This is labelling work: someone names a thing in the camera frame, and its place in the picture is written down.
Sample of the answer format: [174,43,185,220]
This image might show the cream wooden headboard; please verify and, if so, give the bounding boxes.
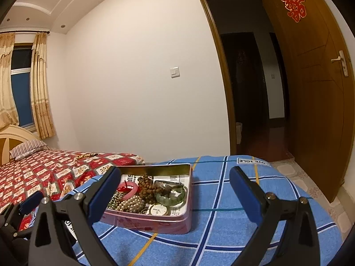
[0,125,41,165]

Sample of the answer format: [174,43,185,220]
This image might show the red knotted cord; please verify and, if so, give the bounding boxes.
[118,181,136,193]

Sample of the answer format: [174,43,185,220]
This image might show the pearl bead necklace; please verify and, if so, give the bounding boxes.
[115,194,147,214]

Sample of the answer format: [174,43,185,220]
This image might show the brown wooden door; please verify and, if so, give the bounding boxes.
[260,0,355,204]

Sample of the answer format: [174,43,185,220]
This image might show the metal door handle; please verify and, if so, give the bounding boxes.
[331,50,349,76]

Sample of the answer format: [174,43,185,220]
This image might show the beige patterned curtain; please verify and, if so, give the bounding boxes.
[30,32,56,140]
[0,32,20,131]

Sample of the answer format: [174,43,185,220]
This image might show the dark metal bracelet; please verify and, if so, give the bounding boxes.
[154,180,185,193]

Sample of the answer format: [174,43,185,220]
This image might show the pink tin box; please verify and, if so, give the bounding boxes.
[99,163,193,235]

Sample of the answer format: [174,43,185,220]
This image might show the window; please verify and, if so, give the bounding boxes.
[10,43,36,132]

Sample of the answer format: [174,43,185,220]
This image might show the striped pillow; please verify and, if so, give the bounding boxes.
[10,140,49,160]

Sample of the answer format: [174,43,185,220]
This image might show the blue plaid bedding bundle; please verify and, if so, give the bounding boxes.
[59,155,344,266]

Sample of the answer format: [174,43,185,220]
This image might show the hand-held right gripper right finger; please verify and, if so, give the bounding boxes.
[229,166,329,266]

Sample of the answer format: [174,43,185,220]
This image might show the white printed label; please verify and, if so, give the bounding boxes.
[237,157,271,166]

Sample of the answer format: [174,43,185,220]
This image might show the pink bangle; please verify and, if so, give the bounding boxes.
[116,181,140,201]

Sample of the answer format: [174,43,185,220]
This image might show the brown wooden bead bracelet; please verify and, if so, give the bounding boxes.
[137,173,164,205]

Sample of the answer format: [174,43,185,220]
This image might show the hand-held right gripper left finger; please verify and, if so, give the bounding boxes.
[28,166,122,266]

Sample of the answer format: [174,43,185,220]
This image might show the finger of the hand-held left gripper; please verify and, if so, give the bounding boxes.
[18,191,44,217]

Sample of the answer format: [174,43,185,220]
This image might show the gold bead chain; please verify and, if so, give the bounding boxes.
[107,192,124,209]

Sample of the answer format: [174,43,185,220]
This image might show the dark curtain rod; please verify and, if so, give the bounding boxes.
[0,30,50,34]

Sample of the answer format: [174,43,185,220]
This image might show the red paper door decoration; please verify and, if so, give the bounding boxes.
[280,0,307,23]

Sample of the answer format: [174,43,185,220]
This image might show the gold wristwatch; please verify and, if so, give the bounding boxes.
[148,203,170,217]

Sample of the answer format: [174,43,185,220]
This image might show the newspaper box lining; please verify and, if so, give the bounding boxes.
[120,173,190,217]

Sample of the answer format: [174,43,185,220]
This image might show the wooden door frame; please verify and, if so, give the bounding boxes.
[194,0,262,157]

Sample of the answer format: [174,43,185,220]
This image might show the red patterned bedspread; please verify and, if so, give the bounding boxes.
[0,149,145,222]

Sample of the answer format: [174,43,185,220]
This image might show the green jade link bracelet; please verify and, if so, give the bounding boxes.
[155,186,188,207]

